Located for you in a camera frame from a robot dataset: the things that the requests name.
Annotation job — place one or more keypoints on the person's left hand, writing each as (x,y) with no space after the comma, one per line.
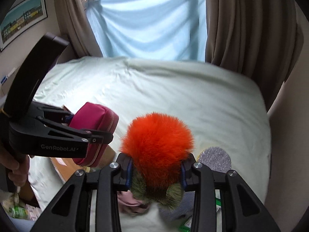
(19,172)

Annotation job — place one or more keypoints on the pink cloth garment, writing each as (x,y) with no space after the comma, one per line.
(129,205)

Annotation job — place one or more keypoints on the brown cardboard box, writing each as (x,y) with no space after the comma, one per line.
(46,177)

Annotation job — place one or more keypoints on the light blue window cloth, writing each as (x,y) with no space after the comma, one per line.
(149,29)

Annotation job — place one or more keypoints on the orange fluffy plush toy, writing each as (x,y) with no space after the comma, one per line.
(158,144)

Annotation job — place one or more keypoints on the pink leather zip pouch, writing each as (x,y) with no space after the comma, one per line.
(99,120)

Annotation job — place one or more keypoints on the beige left curtain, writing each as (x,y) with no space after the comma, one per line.
(73,22)

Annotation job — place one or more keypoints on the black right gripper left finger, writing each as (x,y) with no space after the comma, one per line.
(70,209)

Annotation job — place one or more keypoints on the green wet wipes pack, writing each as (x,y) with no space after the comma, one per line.
(206,205)

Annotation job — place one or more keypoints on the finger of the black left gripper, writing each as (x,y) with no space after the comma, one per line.
(55,114)
(57,136)

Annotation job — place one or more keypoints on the grey fluffy plush item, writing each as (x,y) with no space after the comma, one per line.
(183,211)

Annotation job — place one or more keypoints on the framed city picture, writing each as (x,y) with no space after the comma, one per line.
(20,18)

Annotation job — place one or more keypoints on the light green bed sheet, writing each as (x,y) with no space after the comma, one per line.
(222,108)

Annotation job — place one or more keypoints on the yellow grey round sponge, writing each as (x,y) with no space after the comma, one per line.
(216,158)

